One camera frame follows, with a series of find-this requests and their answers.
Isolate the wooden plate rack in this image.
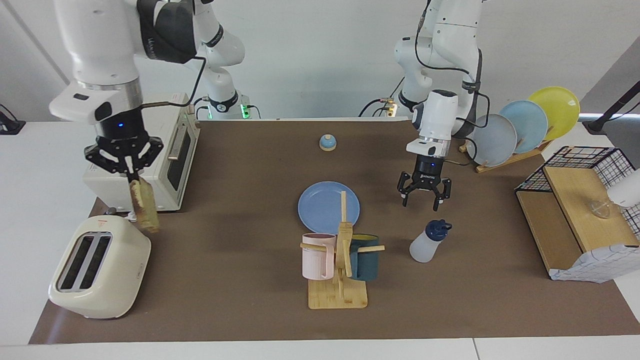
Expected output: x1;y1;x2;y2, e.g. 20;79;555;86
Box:
459;125;553;174

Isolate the toasted bread slice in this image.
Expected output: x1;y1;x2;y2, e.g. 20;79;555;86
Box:
129;179;161;234

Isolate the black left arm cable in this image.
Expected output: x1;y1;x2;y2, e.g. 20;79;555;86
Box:
415;0;493;166

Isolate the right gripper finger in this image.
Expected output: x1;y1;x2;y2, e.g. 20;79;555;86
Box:
84;145;133;182
132;139;165;182

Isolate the light blue plate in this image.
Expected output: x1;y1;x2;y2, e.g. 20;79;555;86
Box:
499;100;549;154

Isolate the wooden shelf box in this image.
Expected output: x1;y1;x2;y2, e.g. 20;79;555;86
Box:
515;166;640;281

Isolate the brown table mat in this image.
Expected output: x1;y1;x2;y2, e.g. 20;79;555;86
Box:
28;120;640;345

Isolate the white toaster oven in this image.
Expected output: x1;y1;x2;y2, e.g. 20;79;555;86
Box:
82;92;201;212

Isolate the cream two-slot toaster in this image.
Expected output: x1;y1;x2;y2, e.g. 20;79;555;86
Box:
48;215;152;320

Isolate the blue round plate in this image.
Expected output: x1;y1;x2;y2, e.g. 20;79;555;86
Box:
298;181;361;236

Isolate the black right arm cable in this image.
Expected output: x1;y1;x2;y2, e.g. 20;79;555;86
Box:
140;55;207;108

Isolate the black wire basket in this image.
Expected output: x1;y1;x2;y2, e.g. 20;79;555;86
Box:
515;146;640;236

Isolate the white checkered cloth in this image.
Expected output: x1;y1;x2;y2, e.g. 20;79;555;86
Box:
548;243;640;284

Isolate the clear glass cup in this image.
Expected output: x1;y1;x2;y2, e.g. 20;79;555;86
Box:
590;199;612;220

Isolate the pink ribbed mug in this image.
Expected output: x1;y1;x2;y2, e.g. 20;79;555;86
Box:
301;233;337;281

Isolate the white cylinder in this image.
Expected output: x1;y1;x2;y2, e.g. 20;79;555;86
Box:
607;169;640;208

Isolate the dark teal mug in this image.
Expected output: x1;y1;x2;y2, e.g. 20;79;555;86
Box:
348;234;380;281

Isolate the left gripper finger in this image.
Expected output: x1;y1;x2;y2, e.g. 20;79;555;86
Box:
433;179;452;212
397;171;417;207

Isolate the black clamp mount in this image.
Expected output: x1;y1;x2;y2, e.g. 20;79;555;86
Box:
0;104;27;136

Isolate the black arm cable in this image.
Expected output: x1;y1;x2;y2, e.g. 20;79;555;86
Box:
415;0;493;166
140;55;207;108

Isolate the yellow plate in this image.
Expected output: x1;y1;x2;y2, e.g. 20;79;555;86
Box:
528;86;581;142

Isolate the wooden mug tree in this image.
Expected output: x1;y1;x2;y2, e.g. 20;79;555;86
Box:
300;190;386;310

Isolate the translucent seasoning bottle blue cap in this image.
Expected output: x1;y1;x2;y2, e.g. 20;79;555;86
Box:
409;219;453;264

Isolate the grey plate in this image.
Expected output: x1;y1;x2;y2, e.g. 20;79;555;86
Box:
470;113;518;167

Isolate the black camera stand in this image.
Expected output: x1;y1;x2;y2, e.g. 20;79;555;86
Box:
582;82;640;135

